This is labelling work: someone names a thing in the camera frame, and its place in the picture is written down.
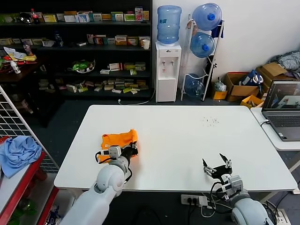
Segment small yellow box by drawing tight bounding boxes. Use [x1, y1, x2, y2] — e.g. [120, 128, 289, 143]
[210, 90, 228, 100]

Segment black shelf unit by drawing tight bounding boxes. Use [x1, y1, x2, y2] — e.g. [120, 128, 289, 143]
[0, 0, 153, 99]

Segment brown cardboard box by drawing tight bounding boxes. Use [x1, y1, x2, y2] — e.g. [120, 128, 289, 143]
[255, 62, 296, 94]

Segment white metal jug rack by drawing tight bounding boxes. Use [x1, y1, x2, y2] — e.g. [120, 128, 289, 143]
[180, 14, 225, 102]

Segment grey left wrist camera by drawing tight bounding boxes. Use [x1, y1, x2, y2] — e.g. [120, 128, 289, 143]
[108, 145, 122, 161]

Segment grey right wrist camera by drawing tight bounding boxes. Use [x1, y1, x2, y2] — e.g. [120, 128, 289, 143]
[225, 175, 243, 195]

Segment dark wooden table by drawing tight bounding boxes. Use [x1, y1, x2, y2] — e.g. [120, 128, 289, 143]
[0, 55, 65, 128]

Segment purple drink bottle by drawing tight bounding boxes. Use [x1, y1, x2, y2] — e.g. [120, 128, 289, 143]
[22, 41, 33, 56]

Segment white power cable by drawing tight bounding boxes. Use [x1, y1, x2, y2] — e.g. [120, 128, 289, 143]
[118, 88, 157, 105]

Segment small white bottle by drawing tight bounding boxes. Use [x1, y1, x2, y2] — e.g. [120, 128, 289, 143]
[10, 61, 22, 75]

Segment grey open laptop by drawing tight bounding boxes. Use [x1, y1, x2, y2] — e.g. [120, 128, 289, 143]
[262, 80, 300, 142]

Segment bowl with green bag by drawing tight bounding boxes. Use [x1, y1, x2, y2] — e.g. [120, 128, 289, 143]
[67, 59, 96, 74]

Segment white power strip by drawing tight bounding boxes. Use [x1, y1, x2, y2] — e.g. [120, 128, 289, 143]
[180, 194, 208, 207]
[275, 209, 293, 225]

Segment scattered dark crumbs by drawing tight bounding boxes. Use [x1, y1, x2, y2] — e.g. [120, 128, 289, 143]
[202, 116, 220, 127]

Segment pile of colourful packets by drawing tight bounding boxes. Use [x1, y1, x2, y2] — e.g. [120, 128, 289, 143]
[3, 46, 38, 65]

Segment grey plastic bag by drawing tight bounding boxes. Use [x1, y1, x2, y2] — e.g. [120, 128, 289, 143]
[212, 77, 227, 92]

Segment blue and white bag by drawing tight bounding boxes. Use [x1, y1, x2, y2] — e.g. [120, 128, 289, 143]
[239, 69, 264, 88]

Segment crumpled light blue cloth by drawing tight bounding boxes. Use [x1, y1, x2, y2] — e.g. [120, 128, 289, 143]
[0, 135, 42, 179]

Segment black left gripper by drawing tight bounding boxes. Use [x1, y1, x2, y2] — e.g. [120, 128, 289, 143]
[121, 143, 139, 160]

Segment red and white cart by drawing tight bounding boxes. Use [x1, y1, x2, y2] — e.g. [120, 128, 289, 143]
[0, 135, 60, 225]

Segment white water dispenser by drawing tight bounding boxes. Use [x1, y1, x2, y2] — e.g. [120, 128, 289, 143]
[155, 41, 182, 103]

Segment white wire grid panel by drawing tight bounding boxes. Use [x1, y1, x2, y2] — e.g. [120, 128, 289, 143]
[0, 84, 59, 174]

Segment cola bottle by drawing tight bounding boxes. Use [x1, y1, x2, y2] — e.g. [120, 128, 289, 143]
[30, 8, 40, 25]

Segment orange and white medicine box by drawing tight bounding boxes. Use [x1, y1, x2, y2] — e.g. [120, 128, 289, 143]
[114, 35, 128, 46]

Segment blue and white medicine box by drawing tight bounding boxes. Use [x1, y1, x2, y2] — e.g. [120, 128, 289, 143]
[75, 13, 90, 23]

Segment pile of striped clothes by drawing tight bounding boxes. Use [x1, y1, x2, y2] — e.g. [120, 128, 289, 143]
[268, 50, 300, 79]

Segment yellow plastic bin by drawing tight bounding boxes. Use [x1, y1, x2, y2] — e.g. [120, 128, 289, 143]
[240, 94, 264, 108]

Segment blue water jug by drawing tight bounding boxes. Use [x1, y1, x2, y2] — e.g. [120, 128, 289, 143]
[192, 3, 223, 31]
[184, 74, 206, 98]
[190, 32, 216, 59]
[157, 5, 182, 46]

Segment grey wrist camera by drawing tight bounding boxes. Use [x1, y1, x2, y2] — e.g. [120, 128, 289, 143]
[225, 175, 243, 195]
[108, 145, 122, 161]

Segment blue drink bottle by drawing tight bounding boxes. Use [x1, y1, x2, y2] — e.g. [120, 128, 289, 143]
[54, 30, 64, 48]

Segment orange t-shirt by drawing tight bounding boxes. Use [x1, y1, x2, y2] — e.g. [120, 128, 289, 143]
[97, 128, 139, 164]

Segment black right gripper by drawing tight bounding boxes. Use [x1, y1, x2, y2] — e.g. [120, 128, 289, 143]
[202, 153, 233, 181]

